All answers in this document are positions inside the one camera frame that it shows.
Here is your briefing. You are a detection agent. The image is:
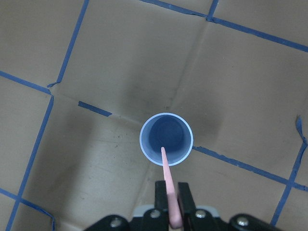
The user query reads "light blue plastic cup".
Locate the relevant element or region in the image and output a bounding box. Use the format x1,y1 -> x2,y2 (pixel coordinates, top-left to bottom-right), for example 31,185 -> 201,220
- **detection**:
139,113 -> 193,166

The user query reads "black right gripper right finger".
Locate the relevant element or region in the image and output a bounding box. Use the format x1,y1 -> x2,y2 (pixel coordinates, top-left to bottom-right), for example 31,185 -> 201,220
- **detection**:
178,182 -> 195,217

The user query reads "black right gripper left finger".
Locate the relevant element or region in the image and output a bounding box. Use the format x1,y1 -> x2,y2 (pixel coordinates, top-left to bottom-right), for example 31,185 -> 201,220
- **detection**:
154,180 -> 168,212

